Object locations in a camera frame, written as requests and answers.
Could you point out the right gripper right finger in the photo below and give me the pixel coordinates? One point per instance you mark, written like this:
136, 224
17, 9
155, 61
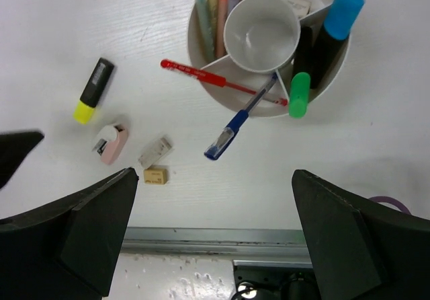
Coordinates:
360, 249

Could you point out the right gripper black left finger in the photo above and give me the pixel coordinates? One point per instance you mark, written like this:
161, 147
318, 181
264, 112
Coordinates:
69, 248

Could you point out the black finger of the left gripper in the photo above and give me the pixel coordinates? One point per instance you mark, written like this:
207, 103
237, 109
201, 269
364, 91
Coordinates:
15, 146

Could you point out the yellow cap black highlighter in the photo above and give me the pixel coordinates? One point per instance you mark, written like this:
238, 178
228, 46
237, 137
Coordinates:
93, 91

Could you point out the small wooden sharpener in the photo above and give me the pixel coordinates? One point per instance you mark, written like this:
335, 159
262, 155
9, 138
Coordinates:
155, 175

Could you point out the grey eraser block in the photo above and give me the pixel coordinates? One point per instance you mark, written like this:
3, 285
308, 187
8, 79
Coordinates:
154, 152

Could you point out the blue pen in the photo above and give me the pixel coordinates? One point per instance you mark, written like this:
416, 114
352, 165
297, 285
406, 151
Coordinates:
230, 131

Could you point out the green cap black highlighter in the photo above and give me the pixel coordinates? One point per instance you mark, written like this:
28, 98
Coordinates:
301, 75

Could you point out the red pen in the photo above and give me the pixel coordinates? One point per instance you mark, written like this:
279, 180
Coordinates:
217, 80

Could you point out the blue cap black highlighter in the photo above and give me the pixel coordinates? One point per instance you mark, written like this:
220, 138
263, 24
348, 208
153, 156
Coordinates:
334, 31

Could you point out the pink pen tube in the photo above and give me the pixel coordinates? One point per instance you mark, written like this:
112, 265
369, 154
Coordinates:
221, 18

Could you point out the yellow pen tube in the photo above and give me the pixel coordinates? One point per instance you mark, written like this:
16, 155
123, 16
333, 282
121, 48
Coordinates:
212, 9

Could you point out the pink white stapler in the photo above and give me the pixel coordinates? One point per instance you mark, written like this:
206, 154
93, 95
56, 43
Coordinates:
109, 142

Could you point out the white divided round container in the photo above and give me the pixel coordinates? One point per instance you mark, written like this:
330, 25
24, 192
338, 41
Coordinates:
265, 43

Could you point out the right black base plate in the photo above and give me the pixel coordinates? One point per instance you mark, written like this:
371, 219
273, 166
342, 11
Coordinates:
274, 280

